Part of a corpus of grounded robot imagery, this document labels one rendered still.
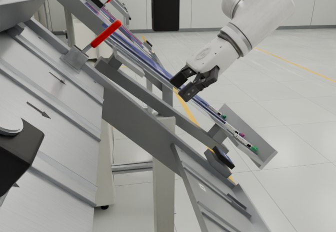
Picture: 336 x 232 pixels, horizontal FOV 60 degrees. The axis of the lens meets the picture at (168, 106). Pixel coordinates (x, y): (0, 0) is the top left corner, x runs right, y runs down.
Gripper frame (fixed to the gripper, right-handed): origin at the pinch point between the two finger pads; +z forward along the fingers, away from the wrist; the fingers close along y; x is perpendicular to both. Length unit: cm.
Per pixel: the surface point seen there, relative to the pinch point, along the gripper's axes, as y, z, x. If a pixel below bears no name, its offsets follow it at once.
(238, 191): 16.3, 5.1, 20.9
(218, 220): 32.5, 8.1, 6.2
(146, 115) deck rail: 13.6, 7.8, -6.4
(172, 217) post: -8.0, 30.0, 36.5
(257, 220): 25.2, 5.2, 20.7
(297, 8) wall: -708, -383, 362
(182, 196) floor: -69, 43, 84
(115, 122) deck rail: 13.3, 13.1, -9.3
